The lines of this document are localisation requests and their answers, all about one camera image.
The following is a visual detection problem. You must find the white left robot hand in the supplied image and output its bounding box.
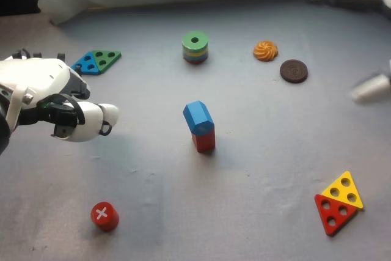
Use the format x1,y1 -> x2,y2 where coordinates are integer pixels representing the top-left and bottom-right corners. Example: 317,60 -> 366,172
0,48 -> 119,143

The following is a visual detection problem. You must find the blue object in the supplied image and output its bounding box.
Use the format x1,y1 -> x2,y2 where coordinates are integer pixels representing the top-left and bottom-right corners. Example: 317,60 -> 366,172
182,100 -> 216,136

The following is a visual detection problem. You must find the red rectangular block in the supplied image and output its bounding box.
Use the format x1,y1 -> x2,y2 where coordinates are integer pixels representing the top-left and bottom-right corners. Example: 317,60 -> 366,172
191,129 -> 216,153

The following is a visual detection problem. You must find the blue triangle with holes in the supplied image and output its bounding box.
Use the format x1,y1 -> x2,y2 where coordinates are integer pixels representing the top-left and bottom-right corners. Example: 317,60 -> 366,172
70,51 -> 101,76

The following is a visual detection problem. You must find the green triangle with holes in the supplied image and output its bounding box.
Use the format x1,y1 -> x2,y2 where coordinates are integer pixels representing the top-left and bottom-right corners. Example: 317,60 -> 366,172
91,50 -> 122,75

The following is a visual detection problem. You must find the chocolate sandwich cookie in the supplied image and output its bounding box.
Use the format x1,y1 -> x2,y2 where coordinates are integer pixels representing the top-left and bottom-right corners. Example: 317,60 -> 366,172
279,59 -> 309,84

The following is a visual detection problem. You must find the orange swirl cookie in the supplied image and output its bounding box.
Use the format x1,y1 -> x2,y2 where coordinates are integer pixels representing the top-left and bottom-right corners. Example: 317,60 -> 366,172
253,40 -> 279,62

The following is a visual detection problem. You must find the red cylinder with white cross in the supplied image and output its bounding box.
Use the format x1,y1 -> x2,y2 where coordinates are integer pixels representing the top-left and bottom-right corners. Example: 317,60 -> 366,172
90,201 -> 120,232

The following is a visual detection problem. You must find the grey table cloth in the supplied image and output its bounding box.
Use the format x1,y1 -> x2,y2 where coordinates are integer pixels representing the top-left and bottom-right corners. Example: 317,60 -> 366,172
0,0 -> 391,261

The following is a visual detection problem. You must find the yellow triangle with holes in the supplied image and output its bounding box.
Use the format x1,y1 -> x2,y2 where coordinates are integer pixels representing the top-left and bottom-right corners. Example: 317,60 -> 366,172
321,171 -> 364,210

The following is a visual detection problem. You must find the red triangle with holes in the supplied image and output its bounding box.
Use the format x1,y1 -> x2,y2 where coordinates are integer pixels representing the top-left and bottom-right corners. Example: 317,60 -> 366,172
314,193 -> 358,237

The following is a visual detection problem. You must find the multicolour ring stack toy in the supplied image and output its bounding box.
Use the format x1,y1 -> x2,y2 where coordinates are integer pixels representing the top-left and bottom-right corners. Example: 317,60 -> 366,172
181,31 -> 210,65

